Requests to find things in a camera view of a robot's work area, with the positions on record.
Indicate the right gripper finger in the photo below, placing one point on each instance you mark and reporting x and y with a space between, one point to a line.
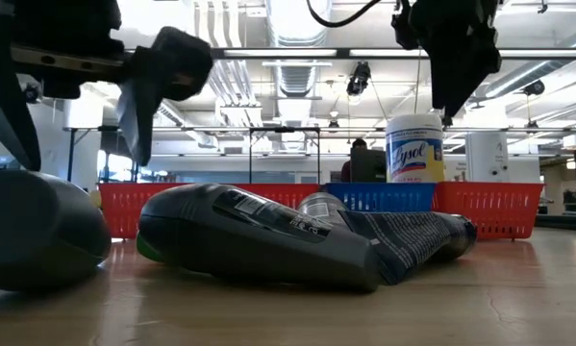
456 81

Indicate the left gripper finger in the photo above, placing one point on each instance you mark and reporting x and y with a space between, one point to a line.
182 62
8 110

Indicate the grey body wash bottle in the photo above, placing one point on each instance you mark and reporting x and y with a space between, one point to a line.
318 206
249 250
37 230

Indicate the dark squeeze tube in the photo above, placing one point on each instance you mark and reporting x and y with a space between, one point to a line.
403 240

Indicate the small green bottle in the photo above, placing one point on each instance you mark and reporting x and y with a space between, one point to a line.
145 251

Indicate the white Lysol wipes canister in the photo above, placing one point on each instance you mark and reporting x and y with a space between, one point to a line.
415 154

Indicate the white round column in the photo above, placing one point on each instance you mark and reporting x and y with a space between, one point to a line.
487 158

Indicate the person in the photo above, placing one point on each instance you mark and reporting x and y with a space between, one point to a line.
359 143

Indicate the red plastic basket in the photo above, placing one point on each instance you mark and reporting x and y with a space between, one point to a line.
287 193
499 206
119 211

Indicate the blue plastic basket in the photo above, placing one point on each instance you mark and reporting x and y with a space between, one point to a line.
383 197

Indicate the black overhead camera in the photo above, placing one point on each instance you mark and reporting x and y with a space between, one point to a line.
359 77

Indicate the black metal rig frame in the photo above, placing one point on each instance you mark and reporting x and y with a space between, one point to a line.
340 53

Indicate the black background table frame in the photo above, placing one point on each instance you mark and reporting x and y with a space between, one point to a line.
285 129

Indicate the silver ventilation duct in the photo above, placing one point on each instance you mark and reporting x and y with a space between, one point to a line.
297 19

